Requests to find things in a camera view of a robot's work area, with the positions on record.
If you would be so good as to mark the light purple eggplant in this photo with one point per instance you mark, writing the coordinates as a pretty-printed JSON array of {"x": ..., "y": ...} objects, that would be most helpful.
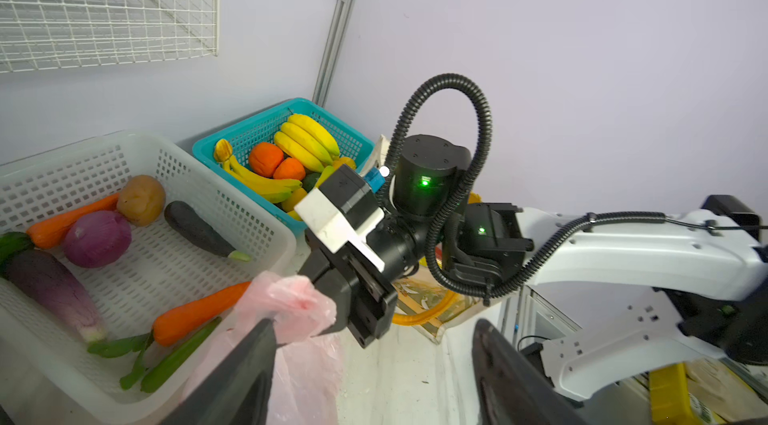
[{"x": 44, "y": 279}]

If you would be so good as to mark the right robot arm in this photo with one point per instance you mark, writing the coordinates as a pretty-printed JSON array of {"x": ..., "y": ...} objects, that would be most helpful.
[{"x": 704, "y": 273}]

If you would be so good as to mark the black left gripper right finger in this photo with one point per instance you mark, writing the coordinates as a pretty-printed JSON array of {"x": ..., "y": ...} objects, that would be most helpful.
[{"x": 510, "y": 390}]

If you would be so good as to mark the yellow banana left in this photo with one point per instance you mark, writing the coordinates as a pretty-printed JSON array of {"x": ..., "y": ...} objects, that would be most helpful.
[{"x": 273, "y": 190}]

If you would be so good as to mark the pink plastic grocery bag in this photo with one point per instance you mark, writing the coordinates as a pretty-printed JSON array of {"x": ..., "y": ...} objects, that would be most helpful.
[{"x": 308, "y": 368}]

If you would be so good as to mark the teal plastic fruit basket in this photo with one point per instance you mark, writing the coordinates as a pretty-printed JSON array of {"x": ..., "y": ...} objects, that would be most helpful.
[{"x": 260, "y": 127}]

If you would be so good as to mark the orange fruit front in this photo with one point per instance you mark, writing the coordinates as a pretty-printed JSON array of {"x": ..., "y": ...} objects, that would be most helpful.
[{"x": 290, "y": 168}]

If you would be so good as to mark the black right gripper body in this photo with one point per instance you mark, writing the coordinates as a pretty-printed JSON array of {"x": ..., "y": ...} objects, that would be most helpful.
[{"x": 365, "y": 297}]

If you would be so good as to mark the orange carrot back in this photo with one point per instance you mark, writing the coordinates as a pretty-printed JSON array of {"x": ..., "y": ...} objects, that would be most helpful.
[{"x": 50, "y": 232}]

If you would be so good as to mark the orange carrot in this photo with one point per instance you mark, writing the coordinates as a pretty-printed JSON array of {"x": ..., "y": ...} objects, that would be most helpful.
[
  {"x": 50, "y": 232},
  {"x": 177, "y": 323}
]

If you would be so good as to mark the white plastic vegetable basket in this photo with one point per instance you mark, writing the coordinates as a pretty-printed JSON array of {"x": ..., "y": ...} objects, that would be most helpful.
[{"x": 159, "y": 271}]

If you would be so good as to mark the purple onion back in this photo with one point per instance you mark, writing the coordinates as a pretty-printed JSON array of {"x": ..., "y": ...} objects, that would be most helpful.
[{"x": 97, "y": 239}]

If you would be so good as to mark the white wire wall basket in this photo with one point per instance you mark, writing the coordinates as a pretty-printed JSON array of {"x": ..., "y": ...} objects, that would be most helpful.
[{"x": 41, "y": 35}]

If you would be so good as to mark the brown potato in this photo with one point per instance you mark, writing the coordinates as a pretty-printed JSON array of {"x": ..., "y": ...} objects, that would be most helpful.
[{"x": 142, "y": 200}]

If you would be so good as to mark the orange fruit back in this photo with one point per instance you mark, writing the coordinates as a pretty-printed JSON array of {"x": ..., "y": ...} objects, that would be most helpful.
[{"x": 264, "y": 159}]

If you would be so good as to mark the dark green cucumber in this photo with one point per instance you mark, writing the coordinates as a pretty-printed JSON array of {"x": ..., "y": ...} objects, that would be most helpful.
[{"x": 182, "y": 218}]

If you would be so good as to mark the orange carrot front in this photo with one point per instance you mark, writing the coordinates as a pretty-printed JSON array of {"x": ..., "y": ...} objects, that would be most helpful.
[{"x": 177, "y": 323}]

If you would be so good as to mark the orange fruit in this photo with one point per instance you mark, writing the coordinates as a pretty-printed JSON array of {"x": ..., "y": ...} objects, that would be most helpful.
[
  {"x": 290, "y": 168},
  {"x": 264, "y": 159}
]

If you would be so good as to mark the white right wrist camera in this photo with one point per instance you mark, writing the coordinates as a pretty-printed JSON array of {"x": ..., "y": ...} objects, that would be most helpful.
[{"x": 344, "y": 211}]

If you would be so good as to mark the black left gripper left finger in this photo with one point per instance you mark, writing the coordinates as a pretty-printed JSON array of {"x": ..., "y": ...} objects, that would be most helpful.
[{"x": 238, "y": 390}]

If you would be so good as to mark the yellow banana bunch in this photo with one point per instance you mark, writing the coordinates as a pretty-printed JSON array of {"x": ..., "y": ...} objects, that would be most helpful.
[{"x": 306, "y": 140}]

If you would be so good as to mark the green bean pods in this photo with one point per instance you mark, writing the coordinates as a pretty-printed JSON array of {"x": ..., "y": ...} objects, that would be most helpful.
[{"x": 153, "y": 364}]

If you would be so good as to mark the white canvas tote bag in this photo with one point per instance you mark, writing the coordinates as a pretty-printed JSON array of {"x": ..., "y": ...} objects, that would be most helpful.
[{"x": 430, "y": 309}]

